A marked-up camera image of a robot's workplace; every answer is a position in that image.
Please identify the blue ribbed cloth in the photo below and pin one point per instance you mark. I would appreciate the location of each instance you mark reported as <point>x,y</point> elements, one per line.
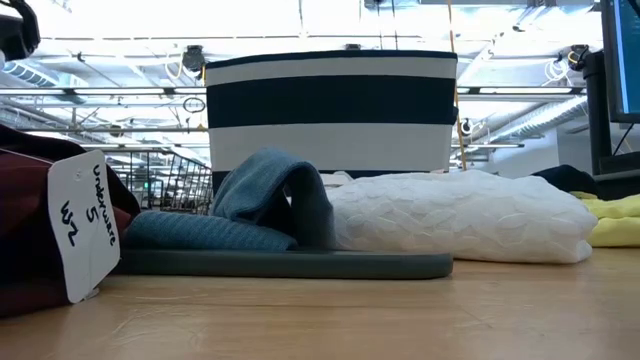
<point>260,190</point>

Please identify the white shirt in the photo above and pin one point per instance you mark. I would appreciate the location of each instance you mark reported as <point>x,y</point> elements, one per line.
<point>450,220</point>

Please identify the maroon underwear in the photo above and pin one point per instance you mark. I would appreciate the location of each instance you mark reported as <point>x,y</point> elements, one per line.
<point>25,225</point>

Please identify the yellow shirt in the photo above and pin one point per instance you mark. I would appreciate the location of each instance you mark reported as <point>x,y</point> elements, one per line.
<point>617,225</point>

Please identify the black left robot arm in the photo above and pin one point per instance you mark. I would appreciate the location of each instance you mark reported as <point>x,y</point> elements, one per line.
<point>17,30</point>

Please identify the navy white striped fabric bin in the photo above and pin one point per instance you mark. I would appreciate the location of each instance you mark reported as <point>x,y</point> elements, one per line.
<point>330,100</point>

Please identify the grey clothes hanger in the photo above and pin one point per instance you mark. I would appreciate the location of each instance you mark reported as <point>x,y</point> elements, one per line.
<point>300,265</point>

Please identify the white handwritten paper tag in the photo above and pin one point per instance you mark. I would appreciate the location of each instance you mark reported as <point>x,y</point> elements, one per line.
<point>82,230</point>

